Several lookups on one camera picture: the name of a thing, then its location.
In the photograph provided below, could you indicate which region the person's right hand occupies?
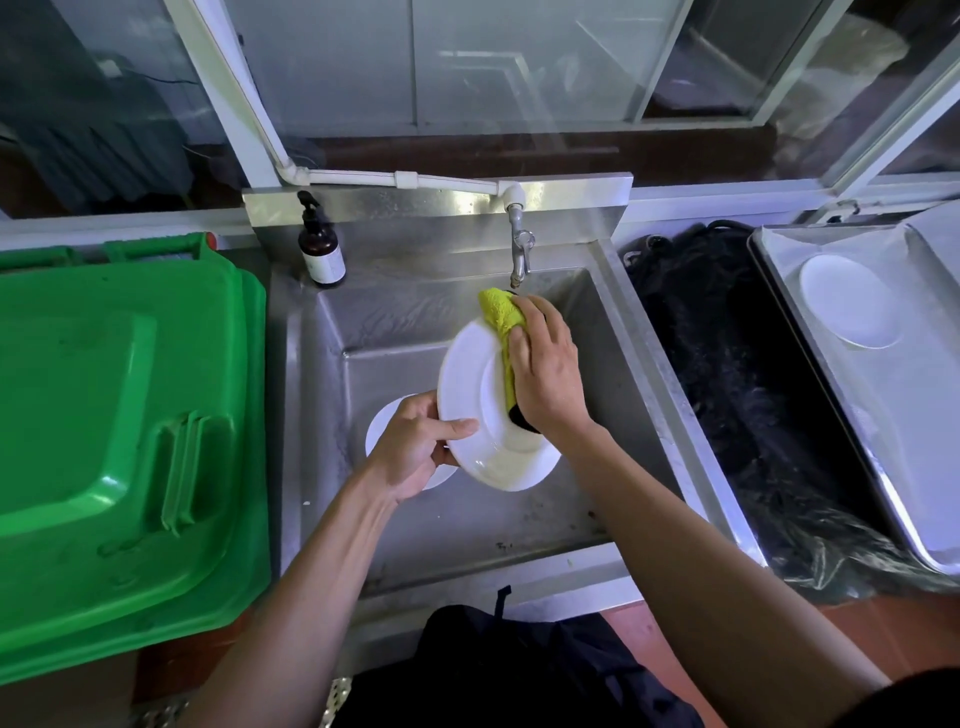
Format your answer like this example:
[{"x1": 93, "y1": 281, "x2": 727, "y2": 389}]
[{"x1": 507, "y1": 294, "x2": 594, "y2": 442}]

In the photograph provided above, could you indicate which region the person's left hand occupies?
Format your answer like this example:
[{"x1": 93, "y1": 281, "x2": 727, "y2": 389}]
[{"x1": 365, "y1": 390, "x2": 480, "y2": 504}]

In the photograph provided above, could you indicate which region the large white plate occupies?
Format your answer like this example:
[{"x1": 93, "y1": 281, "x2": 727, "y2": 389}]
[{"x1": 437, "y1": 318, "x2": 562, "y2": 494}]

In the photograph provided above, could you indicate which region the yellow dish sponge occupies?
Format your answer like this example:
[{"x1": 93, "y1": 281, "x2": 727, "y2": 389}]
[{"x1": 477, "y1": 288, "x2": 542, "y2": 436}]

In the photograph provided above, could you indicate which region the person's left forearm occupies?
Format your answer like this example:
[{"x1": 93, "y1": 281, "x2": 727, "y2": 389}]
[{"x1": 178, "y1": 472, "x2": 399, "y2": 728}]

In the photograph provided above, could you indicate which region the person's right forearm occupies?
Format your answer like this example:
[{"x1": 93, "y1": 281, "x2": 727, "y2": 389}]
[{"x1": 558, "y1": 420, "x2": 894, "y2": 728}]

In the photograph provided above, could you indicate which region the small white plate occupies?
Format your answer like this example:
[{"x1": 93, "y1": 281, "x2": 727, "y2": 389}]
[{"x1": 364, "y1": 393, "x2": 459, "y2": 492}]

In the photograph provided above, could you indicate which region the stainless steel sink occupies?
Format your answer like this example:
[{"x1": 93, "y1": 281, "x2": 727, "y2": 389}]
[{"x1": 242, "y1": 172, "x2": 768, "y2": 676}]

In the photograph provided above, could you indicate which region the metal faucet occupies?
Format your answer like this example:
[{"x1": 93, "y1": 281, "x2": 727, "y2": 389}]
[{"x1": 504, "y1": 202, "x2": 537, "y2": 291}]

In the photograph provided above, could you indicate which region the dark soap pump bottle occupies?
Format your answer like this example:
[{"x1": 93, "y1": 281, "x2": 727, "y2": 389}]
[{"x1": 296, "y1": 189, "x2": 348, "y2": 288}]

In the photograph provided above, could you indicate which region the black garbage bag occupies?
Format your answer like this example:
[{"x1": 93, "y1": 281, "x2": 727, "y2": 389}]
[{"x1": 619, "y1": 219, "x2": 960, "y2": 603}]

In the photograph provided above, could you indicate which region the white water pipe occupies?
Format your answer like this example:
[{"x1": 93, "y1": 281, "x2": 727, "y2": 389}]
[{"x1": 189, "y1": 0, "x2": 528, "y2": 213}]

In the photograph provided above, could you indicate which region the person's black clothing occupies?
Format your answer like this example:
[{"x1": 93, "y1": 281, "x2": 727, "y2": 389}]
[{"x1": 330, "y1": 585, "x2": 706, "y2": 728}]

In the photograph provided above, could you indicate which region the perforated metal sheet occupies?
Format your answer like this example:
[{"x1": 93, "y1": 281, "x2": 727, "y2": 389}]
[{"x1": 321, "y1": 675, "x2": 354, "y2": 728}]

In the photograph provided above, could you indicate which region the white oval plate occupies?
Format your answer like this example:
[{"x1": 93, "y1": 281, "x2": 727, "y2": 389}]
[{"x1": 798, "y1": 252, "x2": 904, "y2": 351}]

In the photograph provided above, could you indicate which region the green plastic bin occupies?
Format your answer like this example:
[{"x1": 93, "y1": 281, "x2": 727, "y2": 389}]
[{"x1": 0, "y1": 231, "x2": 273, "y2": 688}]

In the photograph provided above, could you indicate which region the metal tray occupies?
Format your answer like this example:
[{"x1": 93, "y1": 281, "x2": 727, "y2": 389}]
[{"x1": 748, "y1": 201, "x2": 960, "y2": 578}]

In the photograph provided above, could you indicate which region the white window frame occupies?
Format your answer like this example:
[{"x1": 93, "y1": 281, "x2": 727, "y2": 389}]
[{"x1": 163, "y1": 0, "x2": 960, "y2": 249}]

